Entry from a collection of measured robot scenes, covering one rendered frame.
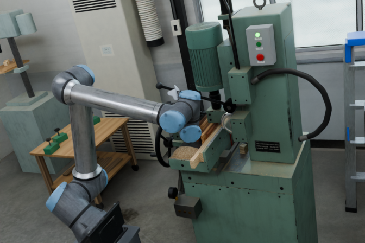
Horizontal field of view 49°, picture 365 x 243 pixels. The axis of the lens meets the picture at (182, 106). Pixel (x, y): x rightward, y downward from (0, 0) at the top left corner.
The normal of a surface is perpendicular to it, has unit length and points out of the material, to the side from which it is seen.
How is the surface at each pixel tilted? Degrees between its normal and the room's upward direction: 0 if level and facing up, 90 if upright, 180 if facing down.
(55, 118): 90
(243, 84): 90
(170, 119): 88
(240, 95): 90
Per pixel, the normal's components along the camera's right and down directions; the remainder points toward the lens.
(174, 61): -0.38, 0.42
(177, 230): -0.19, -0.90
